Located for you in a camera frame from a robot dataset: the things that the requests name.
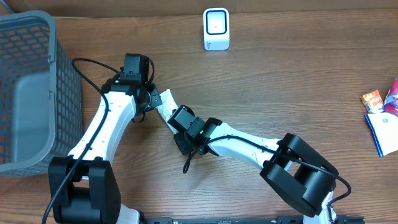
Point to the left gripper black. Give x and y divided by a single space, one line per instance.
156 100

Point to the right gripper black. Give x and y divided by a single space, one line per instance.
183 149

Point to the white tube gold cap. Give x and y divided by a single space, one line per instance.
167 107

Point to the orange white sticker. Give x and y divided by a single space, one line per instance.
373 102

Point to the orange cream snack bag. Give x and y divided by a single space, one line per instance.
383 127

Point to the red purple tissue pack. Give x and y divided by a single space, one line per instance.
390 102

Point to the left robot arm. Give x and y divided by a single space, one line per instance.
82 184

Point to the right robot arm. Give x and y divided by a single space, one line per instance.
294 170

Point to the white barcode scanner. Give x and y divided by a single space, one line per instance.
216 31

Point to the dark grey plastic basket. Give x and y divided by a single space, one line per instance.
41 96

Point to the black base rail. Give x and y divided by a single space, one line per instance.
277 220

